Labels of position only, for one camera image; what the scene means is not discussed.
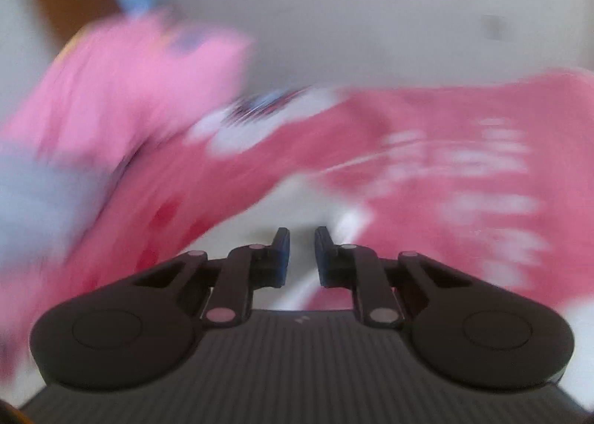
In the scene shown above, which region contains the pink floral bedsheet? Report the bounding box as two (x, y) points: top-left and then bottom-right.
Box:
(0, 72), (594, 406)

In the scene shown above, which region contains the pink grey floral quilt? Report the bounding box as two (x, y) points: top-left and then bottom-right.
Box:
(0, 11), (254, 267)

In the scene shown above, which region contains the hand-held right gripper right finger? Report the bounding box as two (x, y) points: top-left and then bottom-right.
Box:
(314, 227), (466, 328)

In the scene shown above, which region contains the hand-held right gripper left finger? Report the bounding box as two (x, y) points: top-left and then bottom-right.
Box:
(132, 227), (291, 328)

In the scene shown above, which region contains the white knit sweater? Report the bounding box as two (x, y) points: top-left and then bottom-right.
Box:
(199, 171), (374, 313)

